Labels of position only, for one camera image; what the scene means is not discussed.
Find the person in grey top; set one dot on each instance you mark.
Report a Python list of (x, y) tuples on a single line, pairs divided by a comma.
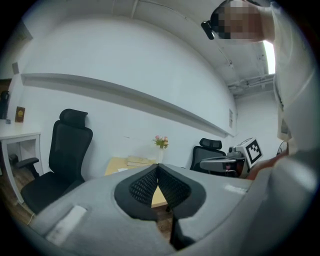
[(295, 75)]

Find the black head camera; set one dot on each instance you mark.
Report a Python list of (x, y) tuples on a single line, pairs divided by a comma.
[(208, 29)]

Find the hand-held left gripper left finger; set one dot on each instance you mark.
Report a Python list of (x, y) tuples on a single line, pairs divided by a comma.
[(100, 212)]

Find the ceiling light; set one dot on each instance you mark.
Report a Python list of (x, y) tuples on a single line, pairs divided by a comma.
[(268, 57)]

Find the beige flat box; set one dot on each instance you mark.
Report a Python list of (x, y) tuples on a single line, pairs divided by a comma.
[(140, 160)]

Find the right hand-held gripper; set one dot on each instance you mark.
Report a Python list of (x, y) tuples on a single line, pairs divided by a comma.
[(252, 152)]

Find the black office chair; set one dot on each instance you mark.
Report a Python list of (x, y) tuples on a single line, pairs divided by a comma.
[(206, 151), (67, 155)]

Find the pink flower bouquet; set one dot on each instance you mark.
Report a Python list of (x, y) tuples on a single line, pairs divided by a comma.
[(161, 141)]

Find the person's head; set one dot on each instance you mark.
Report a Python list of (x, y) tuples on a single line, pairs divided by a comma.
[(245, 22)]

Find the brown framed picture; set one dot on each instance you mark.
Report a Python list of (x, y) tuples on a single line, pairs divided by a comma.
[(20, 114)]

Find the white desk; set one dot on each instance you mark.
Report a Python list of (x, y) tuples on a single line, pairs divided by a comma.
[(17, 132)]

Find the person's right forearm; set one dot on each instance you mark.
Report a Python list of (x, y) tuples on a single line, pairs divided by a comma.
[(265, 165)]

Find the white vase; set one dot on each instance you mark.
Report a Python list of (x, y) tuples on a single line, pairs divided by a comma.
[(161, 155)]

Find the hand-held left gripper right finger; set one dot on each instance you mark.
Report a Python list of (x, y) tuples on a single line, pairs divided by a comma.
[(212, 195)]

